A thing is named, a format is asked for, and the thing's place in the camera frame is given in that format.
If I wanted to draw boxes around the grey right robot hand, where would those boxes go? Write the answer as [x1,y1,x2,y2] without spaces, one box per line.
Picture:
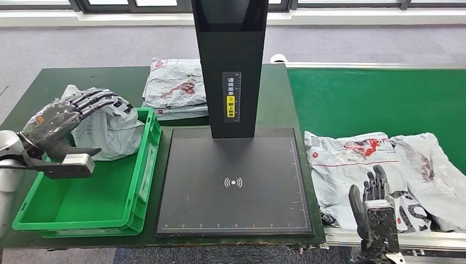
[348,164,392,241]

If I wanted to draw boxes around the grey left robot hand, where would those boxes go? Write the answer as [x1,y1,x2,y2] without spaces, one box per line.
[18,87,121,162]

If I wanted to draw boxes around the grey parcel large black letters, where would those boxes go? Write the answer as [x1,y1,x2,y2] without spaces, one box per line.
[304,131,432,234]

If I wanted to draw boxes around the grey poly parcel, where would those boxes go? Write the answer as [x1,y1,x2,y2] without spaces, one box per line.
[60,84,146,162]

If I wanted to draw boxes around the grey parcel dark red smear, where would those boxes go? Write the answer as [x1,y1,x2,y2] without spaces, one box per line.
[389,132,466,233]

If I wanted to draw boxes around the green conveyor belt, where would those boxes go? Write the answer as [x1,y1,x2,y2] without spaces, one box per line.
[286,68,466,234]

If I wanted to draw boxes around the flat grey parcel red print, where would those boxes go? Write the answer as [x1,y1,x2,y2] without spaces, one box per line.
[142,57,208,110]

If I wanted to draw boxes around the flat grey parcel red dot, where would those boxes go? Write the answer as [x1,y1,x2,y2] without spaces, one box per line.
[142,103,209,122]

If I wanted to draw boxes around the black inbound scanner machine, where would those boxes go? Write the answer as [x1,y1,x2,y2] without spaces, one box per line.
[156,0,315,238]

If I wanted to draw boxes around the green plastic crate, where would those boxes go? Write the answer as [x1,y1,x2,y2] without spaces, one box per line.
[12,107,163,238]

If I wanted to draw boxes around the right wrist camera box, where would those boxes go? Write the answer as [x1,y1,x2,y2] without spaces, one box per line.
[364,198,401,254]

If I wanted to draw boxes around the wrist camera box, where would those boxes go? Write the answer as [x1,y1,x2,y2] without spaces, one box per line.
[364,198,401,254]
[43,153,96,180]

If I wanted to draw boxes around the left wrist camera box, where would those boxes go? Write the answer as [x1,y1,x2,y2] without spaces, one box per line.
[43,153,96,180]

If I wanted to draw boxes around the aluminium conveyor frame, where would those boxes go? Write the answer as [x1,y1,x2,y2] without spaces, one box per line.
[285,62,466,264]

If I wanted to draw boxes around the dark window frame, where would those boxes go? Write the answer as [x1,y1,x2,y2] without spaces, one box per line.
[0,0,466,14]

